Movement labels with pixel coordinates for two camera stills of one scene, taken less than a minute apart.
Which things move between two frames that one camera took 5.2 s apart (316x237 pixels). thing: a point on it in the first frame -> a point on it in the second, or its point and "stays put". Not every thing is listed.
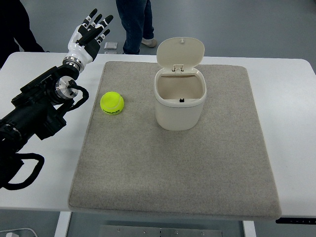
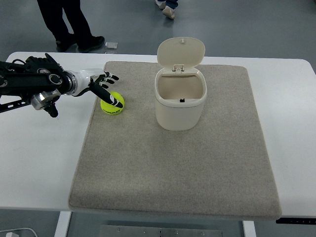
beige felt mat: (129, 164) stays put
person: (136, 16) -> (168, 7)
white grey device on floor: (24, 232) stays put
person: (15, 25) -> (82, 39)
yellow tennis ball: (111, 103) stays put
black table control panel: (296, 220) stays put
